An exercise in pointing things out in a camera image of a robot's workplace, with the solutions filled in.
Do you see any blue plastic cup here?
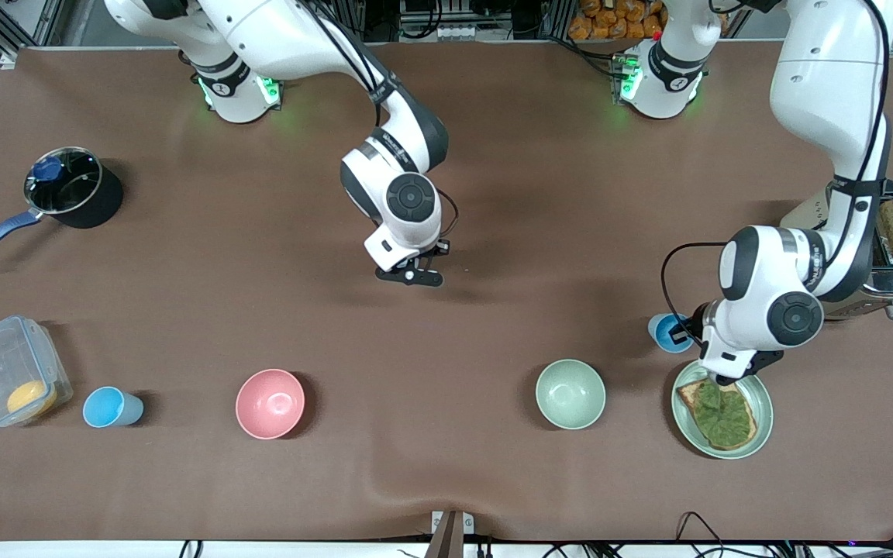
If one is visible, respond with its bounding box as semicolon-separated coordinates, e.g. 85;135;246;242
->
82;386;145;429
647;312;697;355

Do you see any green lettuce leaf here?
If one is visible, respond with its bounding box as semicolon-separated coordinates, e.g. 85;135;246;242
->
695;378;753;448

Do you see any brown toast slice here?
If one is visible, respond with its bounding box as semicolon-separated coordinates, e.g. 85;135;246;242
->
677;377;757;451

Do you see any pale green plate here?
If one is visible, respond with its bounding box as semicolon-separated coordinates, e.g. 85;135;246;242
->
671;358;774;460

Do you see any pale green bowl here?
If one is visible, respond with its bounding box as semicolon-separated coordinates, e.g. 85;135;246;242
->
535;359;607;430

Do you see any pink bowl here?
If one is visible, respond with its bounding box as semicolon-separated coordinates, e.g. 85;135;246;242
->
235;368;306;440

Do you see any orange packaged buns pile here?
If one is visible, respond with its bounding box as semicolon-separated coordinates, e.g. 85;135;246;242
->
568;0;668;41

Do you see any glass pot lid blue knob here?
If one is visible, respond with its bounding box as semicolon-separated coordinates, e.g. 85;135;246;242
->
24;147;103;215

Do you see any yellow round food piece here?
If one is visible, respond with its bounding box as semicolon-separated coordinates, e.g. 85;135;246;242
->
6;380;58;416

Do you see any black left camera cable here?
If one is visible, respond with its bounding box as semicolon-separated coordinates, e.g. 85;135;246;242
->
661;0;893;346

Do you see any black looped cable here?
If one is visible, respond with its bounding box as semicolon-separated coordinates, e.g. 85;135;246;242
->
675;511;728;558

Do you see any metal table edge bracket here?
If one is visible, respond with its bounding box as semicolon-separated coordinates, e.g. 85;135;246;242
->
431;509;475;558

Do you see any black saucepan blue handle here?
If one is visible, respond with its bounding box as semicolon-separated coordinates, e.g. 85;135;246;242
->
0;147;124;267

